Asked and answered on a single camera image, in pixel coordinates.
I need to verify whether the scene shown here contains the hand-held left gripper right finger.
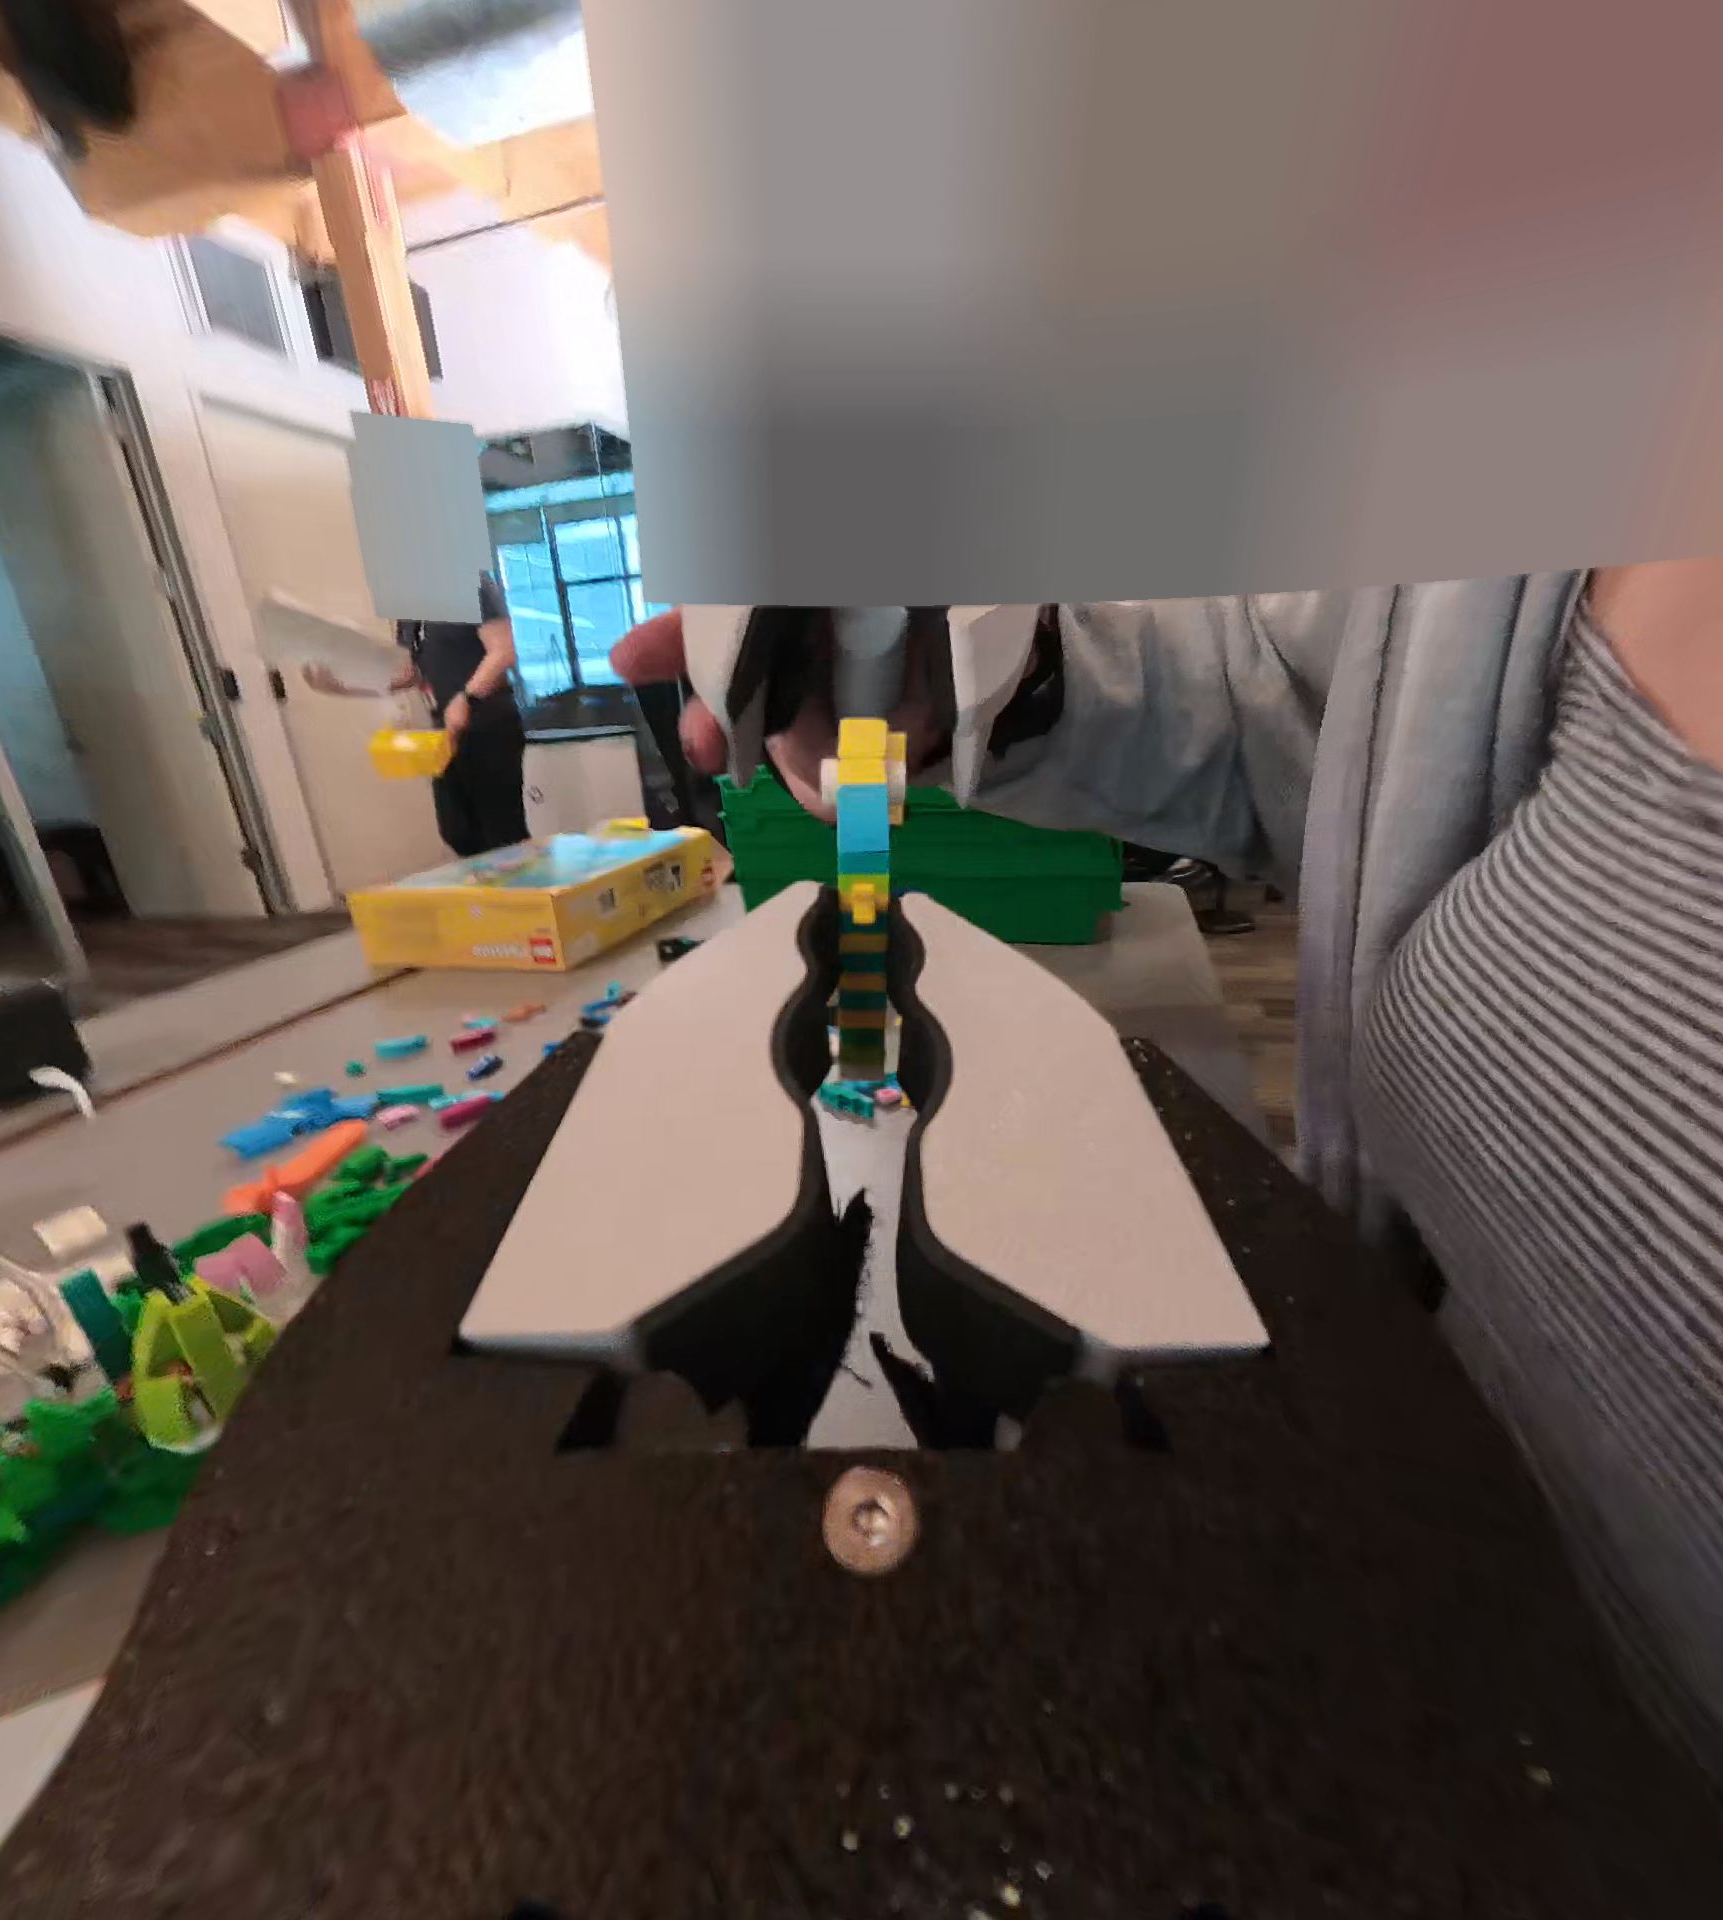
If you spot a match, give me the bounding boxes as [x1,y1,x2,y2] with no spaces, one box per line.
[896,891,1270,1381]

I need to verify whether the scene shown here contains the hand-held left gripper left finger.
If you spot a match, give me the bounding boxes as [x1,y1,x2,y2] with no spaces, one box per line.
[459,881,841,1371]

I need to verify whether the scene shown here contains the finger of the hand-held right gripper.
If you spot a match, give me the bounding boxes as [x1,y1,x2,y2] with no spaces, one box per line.
[677,605,803,782]
[942,605,1064,804]

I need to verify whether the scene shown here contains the yellow tan brick fish head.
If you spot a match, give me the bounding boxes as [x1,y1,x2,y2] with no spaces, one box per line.
[819,715,910,824]

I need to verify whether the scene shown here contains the striped toy brick fish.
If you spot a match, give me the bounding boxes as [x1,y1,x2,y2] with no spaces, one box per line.
[831,786,900,1075]

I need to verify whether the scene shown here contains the person's right forearm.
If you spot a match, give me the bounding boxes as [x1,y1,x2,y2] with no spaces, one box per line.
[972,588,1364,903]

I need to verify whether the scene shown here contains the grey desk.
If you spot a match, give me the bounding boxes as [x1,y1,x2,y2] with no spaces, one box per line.
[0,883,1258,1920]

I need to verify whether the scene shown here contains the large window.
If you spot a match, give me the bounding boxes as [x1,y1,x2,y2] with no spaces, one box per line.
[483,426,647,708]

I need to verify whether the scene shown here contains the white cabinet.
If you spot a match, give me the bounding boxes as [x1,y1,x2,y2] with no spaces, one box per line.
[519,726,647,836]

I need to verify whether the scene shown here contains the green storage box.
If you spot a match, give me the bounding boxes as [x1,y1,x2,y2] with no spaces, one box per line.
[717,768,1126,949]

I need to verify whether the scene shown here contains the yellow toy brick box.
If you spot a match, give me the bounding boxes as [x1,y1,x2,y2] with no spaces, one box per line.
[345,818,727,974]

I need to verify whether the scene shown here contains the pile of green toy bricks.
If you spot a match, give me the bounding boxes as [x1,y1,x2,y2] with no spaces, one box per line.
[299,1143,431,1279]

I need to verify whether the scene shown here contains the orange brick separator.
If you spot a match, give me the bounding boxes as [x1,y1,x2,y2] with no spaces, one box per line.
[221,1120,371,1219]

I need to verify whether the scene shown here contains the scattered blue pink toy bricks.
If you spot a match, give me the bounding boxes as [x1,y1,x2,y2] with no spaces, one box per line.
[219,982,641,1160]

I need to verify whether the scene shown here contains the white paper sheet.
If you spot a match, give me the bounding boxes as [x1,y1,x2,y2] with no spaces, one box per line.
[257,588,409,703]

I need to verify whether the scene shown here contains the white door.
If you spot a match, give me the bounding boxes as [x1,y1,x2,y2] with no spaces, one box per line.
[189,386,405,919]

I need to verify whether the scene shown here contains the toy brick flower model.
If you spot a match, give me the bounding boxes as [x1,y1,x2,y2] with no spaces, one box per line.
[0,1219,285,1680]

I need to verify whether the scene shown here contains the person's torso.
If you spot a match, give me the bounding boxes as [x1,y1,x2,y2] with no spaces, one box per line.
[1286,558,1723,1862]

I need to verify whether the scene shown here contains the wooden post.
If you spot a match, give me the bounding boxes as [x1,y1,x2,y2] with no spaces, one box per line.
[293,0,437,423]

